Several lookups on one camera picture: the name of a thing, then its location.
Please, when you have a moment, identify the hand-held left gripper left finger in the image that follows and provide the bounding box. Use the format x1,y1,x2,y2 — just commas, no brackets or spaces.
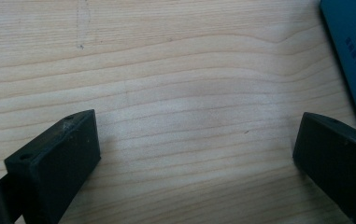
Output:
4,108,102,224

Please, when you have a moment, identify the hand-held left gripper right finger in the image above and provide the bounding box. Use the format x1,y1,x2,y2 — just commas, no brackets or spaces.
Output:
292,111,356,224

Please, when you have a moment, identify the blue wet wipes packet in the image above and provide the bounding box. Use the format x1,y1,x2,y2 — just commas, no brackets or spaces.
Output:
319,0,356,138

